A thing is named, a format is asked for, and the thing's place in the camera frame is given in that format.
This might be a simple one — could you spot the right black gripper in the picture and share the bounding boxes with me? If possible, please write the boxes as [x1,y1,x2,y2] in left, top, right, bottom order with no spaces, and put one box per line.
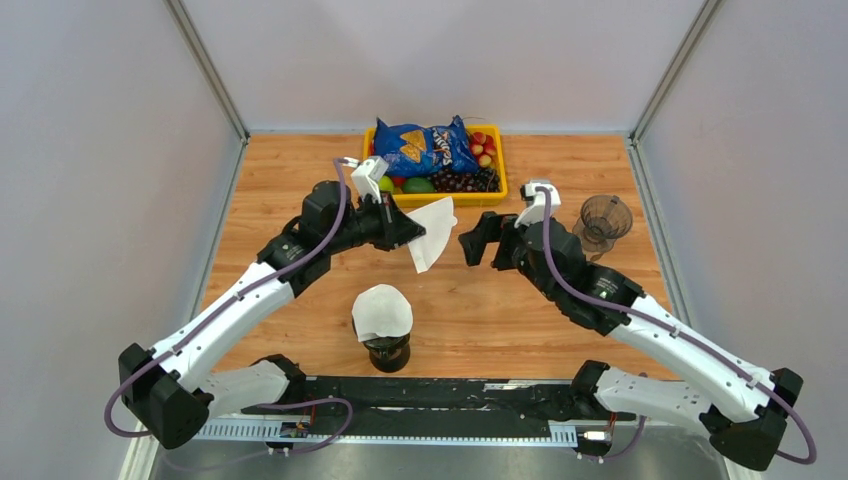
[457,212,558,303]

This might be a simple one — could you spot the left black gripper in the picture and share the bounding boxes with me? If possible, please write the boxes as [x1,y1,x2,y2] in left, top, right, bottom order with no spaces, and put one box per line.
[326,190,426,255]

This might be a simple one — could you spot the white paper coffee filter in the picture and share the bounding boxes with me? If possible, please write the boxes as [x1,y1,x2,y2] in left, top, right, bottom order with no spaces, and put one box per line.
[351,284,414,342]

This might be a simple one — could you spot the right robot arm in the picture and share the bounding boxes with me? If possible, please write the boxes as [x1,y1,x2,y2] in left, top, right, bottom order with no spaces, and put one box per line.
[459,211,803,471]

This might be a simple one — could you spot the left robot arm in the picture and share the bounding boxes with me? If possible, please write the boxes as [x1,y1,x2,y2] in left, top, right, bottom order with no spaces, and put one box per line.
[112,181,434,449]

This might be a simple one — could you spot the dark coffee dripper on stand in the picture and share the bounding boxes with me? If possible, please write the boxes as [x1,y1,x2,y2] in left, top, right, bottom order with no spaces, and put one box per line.
[359,325,412,373]

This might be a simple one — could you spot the yellow plastic tray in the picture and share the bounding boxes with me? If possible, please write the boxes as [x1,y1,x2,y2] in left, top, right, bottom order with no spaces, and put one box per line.
[363,116,508,207]

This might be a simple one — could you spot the dark green avocado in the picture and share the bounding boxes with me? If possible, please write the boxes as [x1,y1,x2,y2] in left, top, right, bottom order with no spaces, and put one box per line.
[401,177,437,195]

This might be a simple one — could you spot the light green apple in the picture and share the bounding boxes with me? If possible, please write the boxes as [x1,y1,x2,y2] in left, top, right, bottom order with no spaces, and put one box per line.
[378,175,396,194]

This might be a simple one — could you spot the dark purple grapes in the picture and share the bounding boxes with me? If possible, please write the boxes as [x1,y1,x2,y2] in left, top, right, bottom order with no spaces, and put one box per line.
[428,168,500,193]

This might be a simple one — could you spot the blue chips bag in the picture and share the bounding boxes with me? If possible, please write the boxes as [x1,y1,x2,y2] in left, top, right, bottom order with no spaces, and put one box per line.
[372,115,480,178]

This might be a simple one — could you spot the red peaches bunch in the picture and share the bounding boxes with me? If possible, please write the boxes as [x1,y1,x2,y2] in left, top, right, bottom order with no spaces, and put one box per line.
[468,131,497,168]

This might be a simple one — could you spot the clear glass carafe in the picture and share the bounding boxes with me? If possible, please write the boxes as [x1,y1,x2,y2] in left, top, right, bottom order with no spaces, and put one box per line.
[582,244,611,262]

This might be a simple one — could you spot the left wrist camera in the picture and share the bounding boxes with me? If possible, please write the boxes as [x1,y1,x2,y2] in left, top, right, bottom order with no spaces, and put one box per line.
[341,156,389,204]

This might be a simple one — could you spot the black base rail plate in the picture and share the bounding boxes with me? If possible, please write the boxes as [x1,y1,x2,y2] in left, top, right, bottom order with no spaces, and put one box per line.
[281,376,611,440]

